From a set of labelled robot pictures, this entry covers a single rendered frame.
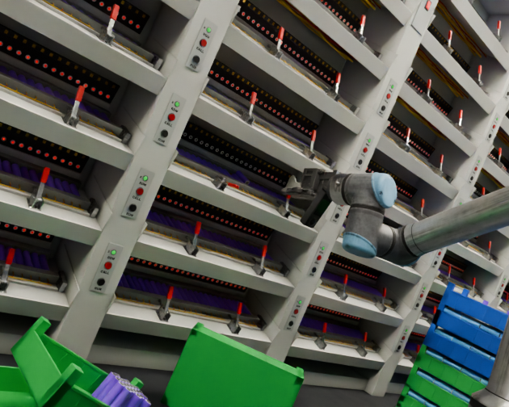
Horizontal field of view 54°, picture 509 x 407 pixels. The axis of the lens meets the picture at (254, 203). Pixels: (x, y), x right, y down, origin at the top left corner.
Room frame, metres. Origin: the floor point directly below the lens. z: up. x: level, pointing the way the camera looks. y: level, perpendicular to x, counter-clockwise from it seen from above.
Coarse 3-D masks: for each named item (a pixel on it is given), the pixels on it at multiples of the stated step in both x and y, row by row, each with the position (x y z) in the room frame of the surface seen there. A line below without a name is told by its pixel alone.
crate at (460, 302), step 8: (448, 288) 1.79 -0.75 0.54; (464, 288) 1.93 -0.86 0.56; (448, 296) 1.78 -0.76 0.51; (456, 296) 1.76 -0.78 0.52; (464, 296) 1.75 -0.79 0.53; (448, 304) 1.77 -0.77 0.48; (456, 304) 1.75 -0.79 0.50; (464, 304) 1.74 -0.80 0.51; (472, 304) 1.72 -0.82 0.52; (480, 304) 1.71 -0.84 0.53; (464, 312) 1.73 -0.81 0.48; (472, 312) 1.72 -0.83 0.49; (480, 312) 1.70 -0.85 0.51; (488, 312) 1.69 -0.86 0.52; (496, 312) 1.67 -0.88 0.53; (480, 320) 1.70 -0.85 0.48; (488, 320) 1.68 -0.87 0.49; (496, 320) 1.67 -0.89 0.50; (504, 320) 1.65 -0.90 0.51; (504, 328) 1.65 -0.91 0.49
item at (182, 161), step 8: (176, 160) 1.31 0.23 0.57; (184, 160) 1.33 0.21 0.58; (192, 160) 1.37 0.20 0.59; (192, 168) 1.36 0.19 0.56; (200, 168) 1.37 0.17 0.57; (208, 168) 1.40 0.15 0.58; (208, 176) 1.40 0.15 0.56; (224, 176) 1.43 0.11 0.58; (240, 184) 1.47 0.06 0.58; (248, 192) 1.49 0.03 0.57; (256, 192) 1.52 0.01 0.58; (264, 192) 1.56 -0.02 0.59; (264, 200) 1.53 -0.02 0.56; (272, 200) 1.57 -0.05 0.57; (280, 200) 1.60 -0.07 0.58; (288, 208) 1.63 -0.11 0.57; (296, 208) 1.64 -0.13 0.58
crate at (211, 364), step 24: (192, 336) 1.24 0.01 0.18; (216, 336) 1.26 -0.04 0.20; (192, 360) 1.24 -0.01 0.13; (216, 360) 1.24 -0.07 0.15; (240, 360) 1.23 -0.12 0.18; (264, 360) 1.23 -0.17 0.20; (168, 384) 1.24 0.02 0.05; (192, 384) 1.24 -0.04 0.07; (216, 384) 1.24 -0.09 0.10; (240, 384) 1.23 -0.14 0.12; (264, 384) 1.23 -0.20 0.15; (288, 384) 1.22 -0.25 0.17
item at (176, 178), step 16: (192, 144) 1.47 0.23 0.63; (224, 160) 1.55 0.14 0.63; (176, 176) 1.27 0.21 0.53; (192, 176) 1.32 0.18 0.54; (256, 176) 1.64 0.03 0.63; (192, 192) 1.32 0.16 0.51; (208, 192) 1.34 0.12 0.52; (224, 192) 1.37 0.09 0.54; (224, 208) 1.39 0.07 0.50; (240, 208) 1.42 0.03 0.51; (256, 208) 1.45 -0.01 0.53; (272, 208) 1.55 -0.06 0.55; (304, 208) 1.69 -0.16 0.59; (272, 224) 1.52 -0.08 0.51; (288, 224) 1.55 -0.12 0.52; (320, 224) 1.64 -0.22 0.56; (304, 240) 1.62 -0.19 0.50
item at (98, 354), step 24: (0, 312) 1.24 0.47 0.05; (0, 336) 1.14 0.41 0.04; (96, 336) 1.35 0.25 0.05; (120, 336) 1.42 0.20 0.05; (144, 336) 1.50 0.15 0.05; (96, 360) 1.31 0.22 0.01; (120, 360) 1.35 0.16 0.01; (144, 360) 1.40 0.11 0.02; (168, 360) 1.45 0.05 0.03; (288, 360) 1.90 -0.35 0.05; (312, 360) 2.04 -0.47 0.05; (312, 384) 1.89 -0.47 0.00; (336, 384) 1.99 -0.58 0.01; (360, 384) 2.10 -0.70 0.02
